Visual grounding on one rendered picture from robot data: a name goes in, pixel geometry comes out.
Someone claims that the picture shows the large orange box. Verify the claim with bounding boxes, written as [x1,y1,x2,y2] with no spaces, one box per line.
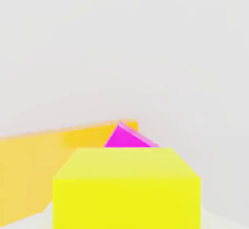
[0,118,139,228]

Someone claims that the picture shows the small yellow cube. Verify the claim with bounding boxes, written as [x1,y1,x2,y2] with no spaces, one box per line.
[52,147,201,229]

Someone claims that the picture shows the small magenta cube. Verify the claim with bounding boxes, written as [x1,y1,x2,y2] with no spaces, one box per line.
[104,121,161,148]

